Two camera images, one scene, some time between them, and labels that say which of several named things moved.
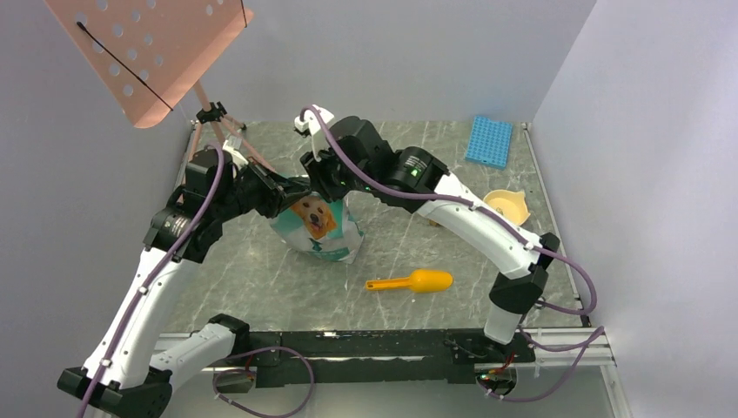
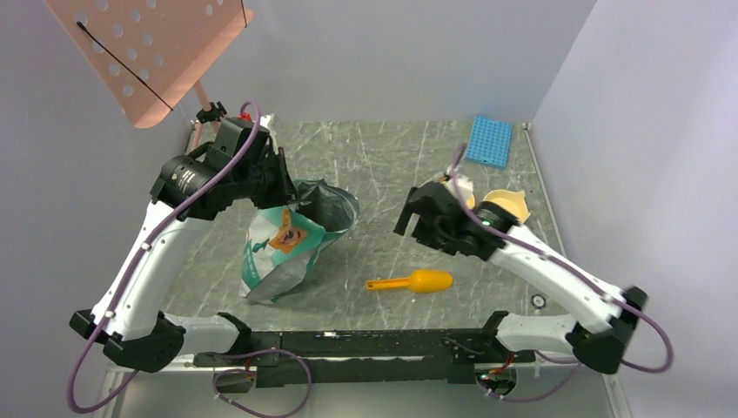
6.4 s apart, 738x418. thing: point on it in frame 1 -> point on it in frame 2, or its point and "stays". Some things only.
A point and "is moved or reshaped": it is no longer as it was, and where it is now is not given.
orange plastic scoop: x=423 y=280 stays
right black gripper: x=318 y=172 -> x=420 y=233
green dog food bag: x=314 y=224 is moved or reshaped
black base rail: x=374 y=357 stays
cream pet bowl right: x=510 y=203 stays
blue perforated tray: x=489 y=143 stays
